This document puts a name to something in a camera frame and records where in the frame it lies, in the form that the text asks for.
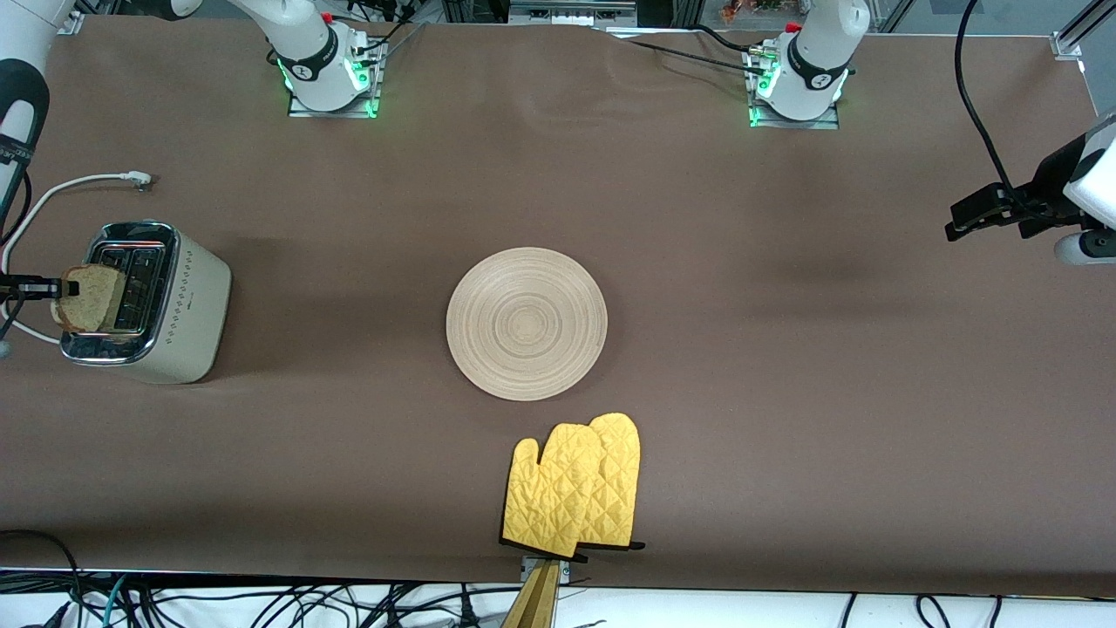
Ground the slice of brown-crust bread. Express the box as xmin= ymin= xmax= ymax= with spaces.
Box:
xmin=50 ymin=264 xmax=129 ymax=334

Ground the round pale wooden plate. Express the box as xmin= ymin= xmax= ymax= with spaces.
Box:
xmin=446 ymin=247 xmax=609 ymax=402

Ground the cream white toaster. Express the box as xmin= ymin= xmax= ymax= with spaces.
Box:
xmin=59 ymin=221 xmax=233 ymax=386

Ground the aluminium corner strut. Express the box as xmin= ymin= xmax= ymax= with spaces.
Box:
xmin=1051 ymin=0 xmax=1116 ymax=62

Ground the brown table cover sheet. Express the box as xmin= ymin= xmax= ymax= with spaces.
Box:
xmin=0 ymin=16 xmax=1116 ymax=598

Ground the yellow quilted oven mitt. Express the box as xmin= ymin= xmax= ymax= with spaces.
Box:
xmin=501 ymin=423 xmax=607 ymax=559
xmin=580 ymin=413 xmax=646 ymax=552

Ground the tan wooden beam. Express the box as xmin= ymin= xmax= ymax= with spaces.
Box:
xmin=501 ymin=560 xmax=563 ymax=628

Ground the white toaster power cable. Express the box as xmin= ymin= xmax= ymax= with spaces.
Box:
xmin=0 ymin=172 xmax=153 ymax=345

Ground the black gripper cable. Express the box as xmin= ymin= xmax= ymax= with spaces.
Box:
xmin=954 ymin=0 xmax=1026 ymax=207

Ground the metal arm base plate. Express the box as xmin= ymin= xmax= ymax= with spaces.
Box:
xmin=286 ymin=39 xmax=384 ymax=119
xmin=748 ymin=48 xmax=842 ymax=132

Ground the black floor cable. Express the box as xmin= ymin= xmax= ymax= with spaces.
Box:
xmin=0 ymin=529 xmax=88 ymax=628

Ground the teal floor cable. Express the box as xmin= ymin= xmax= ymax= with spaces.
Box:
xmin=103 ymin=574 xmax=130 ymax=628

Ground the black arm base cable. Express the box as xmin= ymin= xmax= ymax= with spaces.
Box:
xmin=623 ymin=24 xmax=777 ymax=75

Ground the small metal bracket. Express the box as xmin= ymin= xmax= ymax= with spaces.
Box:
xmin=521 ymin=556 xmax=572 ymax=584

